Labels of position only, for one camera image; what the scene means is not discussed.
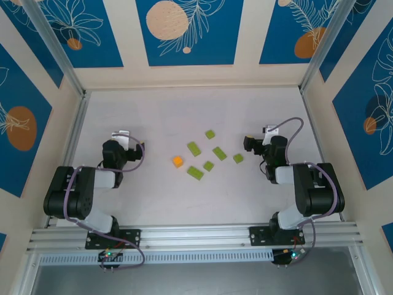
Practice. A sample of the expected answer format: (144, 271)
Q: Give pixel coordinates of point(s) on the small green lego brick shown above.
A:
(238, 158)
(208, 166)
(210, 134)

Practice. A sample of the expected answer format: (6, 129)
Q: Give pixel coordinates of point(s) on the long green lego brick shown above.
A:
(195, 173)
(220, 153)
(194, 149)

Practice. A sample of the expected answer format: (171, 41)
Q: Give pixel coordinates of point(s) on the orange lego brick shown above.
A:
(178, 162)

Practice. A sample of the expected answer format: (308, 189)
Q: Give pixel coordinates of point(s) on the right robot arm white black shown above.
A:
(319, 196)

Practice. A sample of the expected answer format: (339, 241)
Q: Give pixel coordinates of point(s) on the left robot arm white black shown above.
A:
(76, 196)

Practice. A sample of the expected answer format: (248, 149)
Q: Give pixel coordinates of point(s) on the grey metal sheet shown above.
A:
(196, 279)

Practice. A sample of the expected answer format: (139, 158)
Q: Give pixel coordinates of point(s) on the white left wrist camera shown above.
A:
(122, 138)

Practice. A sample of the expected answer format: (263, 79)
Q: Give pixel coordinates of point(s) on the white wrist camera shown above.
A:
(271, 130)
(122, 138)

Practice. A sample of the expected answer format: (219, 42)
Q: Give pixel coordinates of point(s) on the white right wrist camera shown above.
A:
(271, 130)

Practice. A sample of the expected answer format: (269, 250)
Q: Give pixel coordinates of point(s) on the aluminium side rail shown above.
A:
(319, 138)
(76, 138)

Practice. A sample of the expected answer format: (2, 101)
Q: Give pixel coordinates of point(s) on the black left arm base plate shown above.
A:
(132, 238)

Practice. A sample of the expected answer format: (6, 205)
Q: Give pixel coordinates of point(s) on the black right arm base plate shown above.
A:
(258, 236)

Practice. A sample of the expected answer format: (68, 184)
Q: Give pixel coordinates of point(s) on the blue floral wall panel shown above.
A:
(282, 37)
(356, 40)
(18, 92)
(24, 33)
(359, 123)
(92, 46)
(190, 52)

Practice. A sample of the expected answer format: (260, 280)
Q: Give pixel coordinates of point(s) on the aluminium mounting rail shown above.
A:
(196, 233)

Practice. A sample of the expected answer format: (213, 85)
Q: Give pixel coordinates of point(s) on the aluminium frame post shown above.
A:
(325, 46)
(58, 49)

